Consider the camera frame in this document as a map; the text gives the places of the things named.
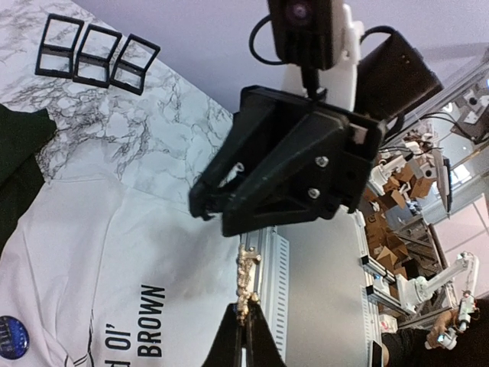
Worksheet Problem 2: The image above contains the white and green t-shirt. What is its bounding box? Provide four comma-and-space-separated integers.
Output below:
1, 108, 239, 366

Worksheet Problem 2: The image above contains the black wire frame organizer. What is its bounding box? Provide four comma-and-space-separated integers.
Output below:
34, 13, 160, 96

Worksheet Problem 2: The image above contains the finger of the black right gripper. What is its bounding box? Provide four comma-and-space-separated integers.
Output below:
222, 112, 348, 237
189, 89, 276, 220

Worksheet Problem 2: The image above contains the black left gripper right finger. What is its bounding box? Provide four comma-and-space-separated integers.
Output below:
244, 303, 285, 367

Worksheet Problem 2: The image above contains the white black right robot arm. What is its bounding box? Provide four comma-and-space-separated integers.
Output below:
189, 26, 442, 237

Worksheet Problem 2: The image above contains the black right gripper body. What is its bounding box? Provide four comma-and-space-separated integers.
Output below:
238, 86, 384, 220

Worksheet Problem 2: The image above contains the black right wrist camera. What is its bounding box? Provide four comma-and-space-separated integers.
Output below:
267, 0, 345, 70

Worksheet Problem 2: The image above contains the round blue picture badge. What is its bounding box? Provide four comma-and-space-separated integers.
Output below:
0, 315, 30, 360

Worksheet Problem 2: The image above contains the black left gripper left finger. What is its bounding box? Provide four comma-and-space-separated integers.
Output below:
202, 304, 244, 367

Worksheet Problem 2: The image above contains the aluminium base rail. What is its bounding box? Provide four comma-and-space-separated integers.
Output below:
241, 227, 290, 359

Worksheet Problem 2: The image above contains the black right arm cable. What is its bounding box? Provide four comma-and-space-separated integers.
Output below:
248, 15, 398, 96

